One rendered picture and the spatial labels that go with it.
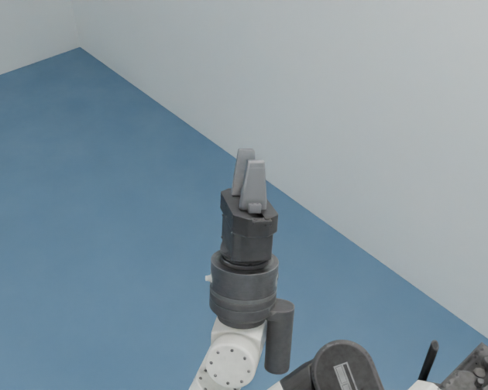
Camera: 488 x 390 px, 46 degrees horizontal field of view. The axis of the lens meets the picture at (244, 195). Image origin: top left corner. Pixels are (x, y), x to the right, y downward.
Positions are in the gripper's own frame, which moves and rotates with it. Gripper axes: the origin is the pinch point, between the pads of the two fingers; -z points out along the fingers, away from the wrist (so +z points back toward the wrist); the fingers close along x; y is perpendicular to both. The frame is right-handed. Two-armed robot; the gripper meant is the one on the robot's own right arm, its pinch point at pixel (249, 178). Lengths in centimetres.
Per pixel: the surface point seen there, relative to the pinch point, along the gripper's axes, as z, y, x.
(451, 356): 117, -121, -122
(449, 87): 4, -102, -126
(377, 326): 112, -95, -142
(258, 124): 41, -58, -235
